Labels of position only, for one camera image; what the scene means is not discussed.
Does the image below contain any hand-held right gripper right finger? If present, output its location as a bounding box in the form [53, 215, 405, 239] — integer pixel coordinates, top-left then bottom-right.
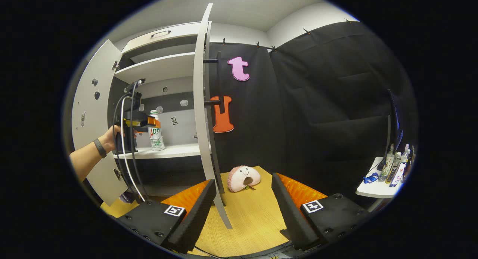
[271, 172, 372, 251]

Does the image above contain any black backdrop cloth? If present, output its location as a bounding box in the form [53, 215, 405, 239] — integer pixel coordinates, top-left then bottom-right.
[207, 21, 417, 200]

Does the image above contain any pink white plush toy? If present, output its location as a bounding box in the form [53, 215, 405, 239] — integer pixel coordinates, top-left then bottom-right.
[227, 166, 261, 193]

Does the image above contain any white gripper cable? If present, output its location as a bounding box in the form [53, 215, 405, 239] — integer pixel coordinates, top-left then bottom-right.
[119, 96, 147, 202]

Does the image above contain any white cabinet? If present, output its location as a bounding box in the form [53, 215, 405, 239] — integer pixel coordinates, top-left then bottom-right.
[108, 22, 211, 198]

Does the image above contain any white cabinet shelf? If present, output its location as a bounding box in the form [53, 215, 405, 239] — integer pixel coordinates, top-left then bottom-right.
[114, 52, 196, 84]
[114, 142, 209, 160]

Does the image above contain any white drink bottle green label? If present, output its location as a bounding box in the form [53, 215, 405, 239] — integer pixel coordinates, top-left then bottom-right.
[148, 110, 165, 152]

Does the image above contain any dark computer monitor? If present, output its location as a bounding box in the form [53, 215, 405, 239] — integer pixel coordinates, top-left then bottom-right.
[387, 89, 404, 170]

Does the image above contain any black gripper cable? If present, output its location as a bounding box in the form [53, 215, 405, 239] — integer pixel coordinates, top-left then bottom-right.
[112, 80, 149, 201]

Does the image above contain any white cabinet door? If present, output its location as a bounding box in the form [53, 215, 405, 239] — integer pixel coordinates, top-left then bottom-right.
[71, 38, 129, 207]
[193, 3, 234, 229]

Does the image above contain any white side table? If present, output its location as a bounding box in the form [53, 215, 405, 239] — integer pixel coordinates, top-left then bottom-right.
[356, 156, 411, 199]

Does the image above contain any white cosmetic tube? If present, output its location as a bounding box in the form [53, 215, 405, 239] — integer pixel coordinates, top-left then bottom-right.
[390, 162, 407, 188]

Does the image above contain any dark wristband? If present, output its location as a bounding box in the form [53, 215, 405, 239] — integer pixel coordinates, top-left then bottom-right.
[93, 138, 108, 158]

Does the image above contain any white cabinet drawer front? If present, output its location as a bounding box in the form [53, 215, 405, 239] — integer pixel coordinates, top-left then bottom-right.
[121, 22, 204, 58]

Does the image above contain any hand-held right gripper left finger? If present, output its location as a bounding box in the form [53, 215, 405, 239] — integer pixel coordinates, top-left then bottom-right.
[118, 179, 217, 254]

